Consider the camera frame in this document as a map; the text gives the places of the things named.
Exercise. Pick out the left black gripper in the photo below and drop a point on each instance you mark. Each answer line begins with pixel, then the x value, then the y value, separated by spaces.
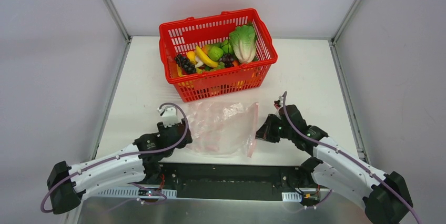
pixel 173 127

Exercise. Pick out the green bell pepper toy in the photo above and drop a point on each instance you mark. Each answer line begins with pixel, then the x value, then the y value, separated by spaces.
pixel 227 47

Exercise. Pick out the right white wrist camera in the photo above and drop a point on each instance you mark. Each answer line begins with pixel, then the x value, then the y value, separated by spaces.
pixel 278 104

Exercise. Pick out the green napa cabbage toy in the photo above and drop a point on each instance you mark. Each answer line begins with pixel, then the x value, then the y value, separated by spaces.
pixel 243 43

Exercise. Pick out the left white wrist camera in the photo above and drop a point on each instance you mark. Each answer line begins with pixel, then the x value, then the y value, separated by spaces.
pixel 169 116

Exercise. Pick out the light green round vegetable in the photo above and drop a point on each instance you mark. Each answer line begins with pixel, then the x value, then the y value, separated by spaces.
pixel 215 53

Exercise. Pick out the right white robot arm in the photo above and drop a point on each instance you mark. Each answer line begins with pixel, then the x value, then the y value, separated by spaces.
pixel 384 197

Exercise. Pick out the left aluminium frame post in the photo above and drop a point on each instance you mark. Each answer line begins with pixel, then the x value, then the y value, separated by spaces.
pixel 117 19

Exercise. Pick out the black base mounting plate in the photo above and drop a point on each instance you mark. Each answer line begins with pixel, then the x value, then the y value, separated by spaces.
pixel 233 182

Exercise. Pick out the red plastic shopping basket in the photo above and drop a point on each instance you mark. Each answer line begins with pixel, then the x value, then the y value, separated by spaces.
pixel 182 36

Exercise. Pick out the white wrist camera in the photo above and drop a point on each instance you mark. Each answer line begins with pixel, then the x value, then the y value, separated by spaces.
pixel 169 116
pixel 278 104

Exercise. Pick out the dark purple grape bunch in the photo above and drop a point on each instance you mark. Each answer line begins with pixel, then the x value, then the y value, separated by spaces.
pixel 185 64

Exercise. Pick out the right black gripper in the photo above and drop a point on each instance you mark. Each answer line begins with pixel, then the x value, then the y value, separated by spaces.
pixel 266 131

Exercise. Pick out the clear zip top bag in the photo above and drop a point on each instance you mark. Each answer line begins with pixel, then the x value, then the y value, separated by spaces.
pixel 222 128

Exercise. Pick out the small dark grape bunch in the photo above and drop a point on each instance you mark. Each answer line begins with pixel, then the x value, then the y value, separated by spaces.
pixel 227 60

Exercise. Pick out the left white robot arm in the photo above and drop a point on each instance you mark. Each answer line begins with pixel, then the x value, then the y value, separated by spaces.
pixel 69 185

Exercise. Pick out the yellow banana toy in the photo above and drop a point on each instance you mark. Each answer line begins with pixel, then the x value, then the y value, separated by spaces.
pixel 205 59

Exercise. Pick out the white mushroom toy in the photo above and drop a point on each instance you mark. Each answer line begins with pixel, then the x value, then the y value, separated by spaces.
pixel 199 63

